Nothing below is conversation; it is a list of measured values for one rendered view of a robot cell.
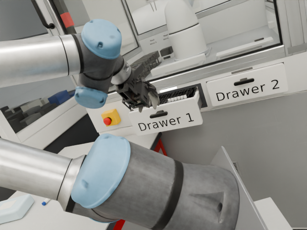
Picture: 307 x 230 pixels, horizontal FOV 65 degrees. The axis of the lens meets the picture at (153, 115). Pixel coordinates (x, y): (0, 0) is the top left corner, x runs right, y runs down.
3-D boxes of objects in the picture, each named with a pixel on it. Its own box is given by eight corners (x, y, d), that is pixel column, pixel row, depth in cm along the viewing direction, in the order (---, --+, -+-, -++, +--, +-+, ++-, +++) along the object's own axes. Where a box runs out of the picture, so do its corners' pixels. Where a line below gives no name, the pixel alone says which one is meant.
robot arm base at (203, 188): (253, 214, 31) (185, 188, 30) (197, 283, 36) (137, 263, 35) (223, 154, 45) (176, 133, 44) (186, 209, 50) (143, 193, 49)
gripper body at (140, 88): (130, 111, 80) (109, 91, 71) (132, 90, 84) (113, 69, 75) (150, 106, 77) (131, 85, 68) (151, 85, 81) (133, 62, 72)
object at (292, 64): (315, 88, 89) (310, 50, 84) (97, 132, 130) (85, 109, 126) (277, 42, 169) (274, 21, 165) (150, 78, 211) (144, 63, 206)
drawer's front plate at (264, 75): (288, 91, 90) (283, 63, 87) (212, 107, 102) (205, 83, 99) (288, 89, 92) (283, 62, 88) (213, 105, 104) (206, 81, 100)
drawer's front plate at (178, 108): (203, 124, 91) (194, 98, 87) (136, 136, 103) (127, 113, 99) (203, 122, 92) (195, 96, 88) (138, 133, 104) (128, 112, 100)
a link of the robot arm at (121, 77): (104, 60, 72) (127, 52, 68) (113, 69, 75) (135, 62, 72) (100, 80, 68) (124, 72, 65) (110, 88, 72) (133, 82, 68)
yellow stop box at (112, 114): (117, 125, 118) (111, 112, 115) (105, 128, 121) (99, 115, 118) (121, 120, 122) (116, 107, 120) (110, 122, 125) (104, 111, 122)
